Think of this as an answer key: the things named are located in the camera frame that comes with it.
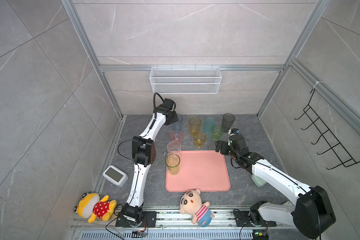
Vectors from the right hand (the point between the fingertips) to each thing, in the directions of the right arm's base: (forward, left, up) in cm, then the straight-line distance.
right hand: (222, 142), depth 86 cm
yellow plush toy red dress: (-31, +68, -7) cm, 75 cm away
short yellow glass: (+11, +11, -11) cm, 20 cm away
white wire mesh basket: (+41, +20, +16) cm, 48 cm away
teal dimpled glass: (+23, +4, -8) cm, 25 cm away
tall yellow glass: (+16, +15, -3) cm, 22 cm away
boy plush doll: (-31, +20, -6) cm, 37 cm away
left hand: (+24, +28, -1) cm, 37 cm away
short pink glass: (+14, +28, -11) cm, 33 cm away
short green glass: (+17, -2, -12) cm, 21 cm away
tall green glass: (-11, +29, -2) cm, 32 cm away
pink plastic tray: (-11, +10, -14) cm, 20 cm away
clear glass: (+2, +29, -7) cm, 30 cm away
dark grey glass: (+20, -8, -2) cm, 22 cm away
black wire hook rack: (-22, -43, +18) cm, 51 cm away
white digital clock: (-15, +62, -10) cm, 65 cm away
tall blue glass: (+19, +27, -6) cm, 33 cm away
